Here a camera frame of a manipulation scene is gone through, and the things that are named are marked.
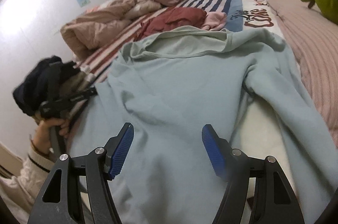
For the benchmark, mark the pink brown crumpled duvet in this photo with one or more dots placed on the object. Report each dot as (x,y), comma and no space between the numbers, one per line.
(100,25)

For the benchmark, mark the small pink garment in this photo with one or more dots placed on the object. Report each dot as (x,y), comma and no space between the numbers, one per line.
(214,21)

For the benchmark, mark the light blue sweatshirt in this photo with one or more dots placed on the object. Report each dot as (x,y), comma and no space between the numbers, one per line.
(200,112)

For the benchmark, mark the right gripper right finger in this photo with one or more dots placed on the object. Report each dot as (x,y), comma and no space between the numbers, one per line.
(274,200)

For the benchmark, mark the olive green garment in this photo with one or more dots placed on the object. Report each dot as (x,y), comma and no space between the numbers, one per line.
(62,97)

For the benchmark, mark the black knit garment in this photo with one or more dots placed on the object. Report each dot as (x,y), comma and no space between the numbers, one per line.
(37,83)

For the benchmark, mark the dark red garment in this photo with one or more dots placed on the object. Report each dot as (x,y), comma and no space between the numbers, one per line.
(172,19)

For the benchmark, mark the striped cola blanket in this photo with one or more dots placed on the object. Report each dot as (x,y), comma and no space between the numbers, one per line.
(237,28)

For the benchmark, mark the person left hand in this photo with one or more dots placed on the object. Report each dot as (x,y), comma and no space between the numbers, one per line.
(41,138)

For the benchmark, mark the left cream sweater forearm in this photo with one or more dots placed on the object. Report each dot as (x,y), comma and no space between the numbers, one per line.
(19,192)

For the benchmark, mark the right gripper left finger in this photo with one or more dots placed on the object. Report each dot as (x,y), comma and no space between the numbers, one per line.
(59,199)

